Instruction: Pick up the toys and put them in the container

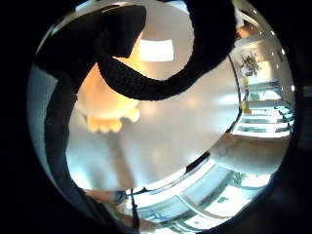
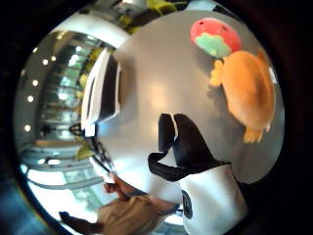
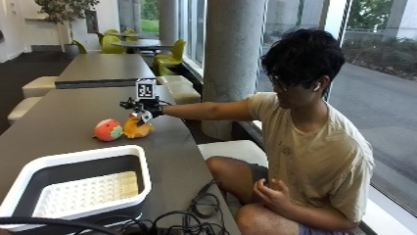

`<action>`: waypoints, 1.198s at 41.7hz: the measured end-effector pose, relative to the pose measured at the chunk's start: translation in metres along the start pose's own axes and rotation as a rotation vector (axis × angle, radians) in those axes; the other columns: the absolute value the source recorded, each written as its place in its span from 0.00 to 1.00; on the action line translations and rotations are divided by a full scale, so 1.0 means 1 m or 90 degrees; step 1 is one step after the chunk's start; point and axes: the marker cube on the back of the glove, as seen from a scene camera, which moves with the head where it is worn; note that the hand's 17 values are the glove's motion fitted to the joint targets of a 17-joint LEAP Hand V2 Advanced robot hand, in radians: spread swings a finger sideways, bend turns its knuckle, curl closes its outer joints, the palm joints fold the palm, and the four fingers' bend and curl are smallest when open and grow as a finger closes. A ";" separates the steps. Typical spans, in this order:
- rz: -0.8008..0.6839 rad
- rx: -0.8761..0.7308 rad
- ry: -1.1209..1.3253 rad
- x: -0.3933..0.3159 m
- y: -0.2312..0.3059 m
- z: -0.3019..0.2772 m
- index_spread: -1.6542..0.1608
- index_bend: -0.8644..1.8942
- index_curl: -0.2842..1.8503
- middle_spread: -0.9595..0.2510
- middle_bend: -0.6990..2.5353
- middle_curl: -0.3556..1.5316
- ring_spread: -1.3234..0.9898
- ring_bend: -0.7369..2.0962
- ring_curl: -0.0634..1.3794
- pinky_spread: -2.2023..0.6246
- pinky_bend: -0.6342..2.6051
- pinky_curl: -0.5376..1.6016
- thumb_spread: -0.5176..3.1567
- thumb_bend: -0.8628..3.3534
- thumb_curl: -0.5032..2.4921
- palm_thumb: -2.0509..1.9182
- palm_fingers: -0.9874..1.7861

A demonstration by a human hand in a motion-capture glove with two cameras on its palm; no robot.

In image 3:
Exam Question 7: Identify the glasses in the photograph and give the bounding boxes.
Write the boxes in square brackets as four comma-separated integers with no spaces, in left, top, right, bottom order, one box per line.
[268,73,292,93]

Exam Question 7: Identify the person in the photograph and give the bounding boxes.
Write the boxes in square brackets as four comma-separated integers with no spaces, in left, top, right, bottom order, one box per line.
[206,28,376,235]

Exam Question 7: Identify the round dark table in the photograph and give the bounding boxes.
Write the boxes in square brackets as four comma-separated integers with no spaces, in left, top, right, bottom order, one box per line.
[111,38,163,51]
[106,31,142,39]

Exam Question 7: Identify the round orange soft toy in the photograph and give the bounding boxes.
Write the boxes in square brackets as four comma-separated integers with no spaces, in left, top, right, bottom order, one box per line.
[92,117,126,143]

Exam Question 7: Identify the thick black cable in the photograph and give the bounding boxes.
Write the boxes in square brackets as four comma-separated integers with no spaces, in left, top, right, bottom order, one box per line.
[0,215,124,235]

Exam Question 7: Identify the grey plant pot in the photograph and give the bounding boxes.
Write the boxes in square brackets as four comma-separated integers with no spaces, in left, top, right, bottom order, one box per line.
[63,43,83,60]

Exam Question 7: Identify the white and grey tub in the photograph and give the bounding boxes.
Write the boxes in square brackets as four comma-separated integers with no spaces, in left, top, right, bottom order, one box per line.
[0,144,154,235]

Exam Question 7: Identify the wide grey concrete column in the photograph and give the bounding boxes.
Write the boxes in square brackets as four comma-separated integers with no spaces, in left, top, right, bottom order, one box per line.
[200,0,268,141]

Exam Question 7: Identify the yellow soft toy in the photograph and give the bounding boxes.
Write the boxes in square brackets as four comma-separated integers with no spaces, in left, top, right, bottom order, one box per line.
[123,113,156,140]

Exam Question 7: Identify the green chair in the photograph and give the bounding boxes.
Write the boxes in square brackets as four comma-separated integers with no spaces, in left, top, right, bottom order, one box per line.
[72,39,90,55]
[100,34,127,55]
[123,28,140,43]
[151,39,188,77]

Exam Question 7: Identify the white bench seat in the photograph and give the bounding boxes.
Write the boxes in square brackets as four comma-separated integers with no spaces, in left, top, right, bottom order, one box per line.
[198,139,270,168]
[155,74,195,86]
[163,81,203,106]
[7,96,44,125]
[22,75,60,99]

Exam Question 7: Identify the slim grey concrete column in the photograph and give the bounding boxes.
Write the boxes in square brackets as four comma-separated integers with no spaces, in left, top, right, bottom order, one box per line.
[158,0,182,46]

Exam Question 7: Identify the dark wall frame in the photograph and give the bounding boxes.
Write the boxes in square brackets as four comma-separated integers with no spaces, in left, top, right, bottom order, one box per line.
[86,10,100,34]

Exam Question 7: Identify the long dark table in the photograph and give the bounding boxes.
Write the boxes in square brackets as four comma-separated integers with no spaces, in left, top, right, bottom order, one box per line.
[55,53,158,90]

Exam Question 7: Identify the indoor tree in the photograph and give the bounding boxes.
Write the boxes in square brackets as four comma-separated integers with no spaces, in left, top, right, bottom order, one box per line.
[34,0,100,53]

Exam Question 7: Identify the white marker cube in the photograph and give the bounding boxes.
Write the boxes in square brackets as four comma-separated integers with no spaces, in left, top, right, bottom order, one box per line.
[135,77,158,101]

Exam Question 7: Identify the bundle of black cables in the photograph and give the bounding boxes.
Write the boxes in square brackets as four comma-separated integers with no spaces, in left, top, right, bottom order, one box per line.
[116,179,232,235]

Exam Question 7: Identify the beige t-shirt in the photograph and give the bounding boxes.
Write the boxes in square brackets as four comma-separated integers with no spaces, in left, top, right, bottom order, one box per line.
[247,91,376,223]

